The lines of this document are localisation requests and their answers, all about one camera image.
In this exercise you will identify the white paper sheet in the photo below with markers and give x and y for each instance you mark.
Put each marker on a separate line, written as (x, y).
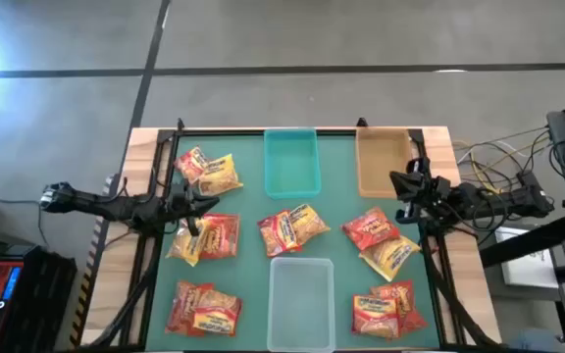
(528, 269)

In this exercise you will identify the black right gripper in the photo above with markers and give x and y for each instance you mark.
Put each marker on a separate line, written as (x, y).
(432, 196)

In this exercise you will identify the red spicy ramen pack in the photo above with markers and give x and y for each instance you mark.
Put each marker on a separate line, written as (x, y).
(368, 228)
(221, 235)
(412, 314)
(179, 309)

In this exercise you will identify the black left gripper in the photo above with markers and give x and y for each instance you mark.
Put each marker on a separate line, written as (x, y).
(182, 206)

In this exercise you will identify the black metal table frame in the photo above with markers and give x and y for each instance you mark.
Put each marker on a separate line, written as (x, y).
(223, 132)

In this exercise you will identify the black plastic crate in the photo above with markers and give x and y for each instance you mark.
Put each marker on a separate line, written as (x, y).
(42, 294)

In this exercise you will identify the green table mat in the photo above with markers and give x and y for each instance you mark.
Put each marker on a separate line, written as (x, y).
(250, 274)

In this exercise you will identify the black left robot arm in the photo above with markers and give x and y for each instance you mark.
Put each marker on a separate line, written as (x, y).
(96, 206)

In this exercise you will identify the brown plastic bin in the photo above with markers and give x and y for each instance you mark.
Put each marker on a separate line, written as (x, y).
(378, 162)

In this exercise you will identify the clear plastic bin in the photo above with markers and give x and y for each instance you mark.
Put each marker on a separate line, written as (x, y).
(302, 304)

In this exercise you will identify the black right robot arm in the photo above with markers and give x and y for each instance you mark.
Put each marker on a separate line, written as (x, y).
(508, 203)

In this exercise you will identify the yellow black hazard strip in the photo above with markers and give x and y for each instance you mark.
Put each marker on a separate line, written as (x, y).
(89, 277)

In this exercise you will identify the teal plastic bin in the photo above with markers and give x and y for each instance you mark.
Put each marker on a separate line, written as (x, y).
(292, 164)

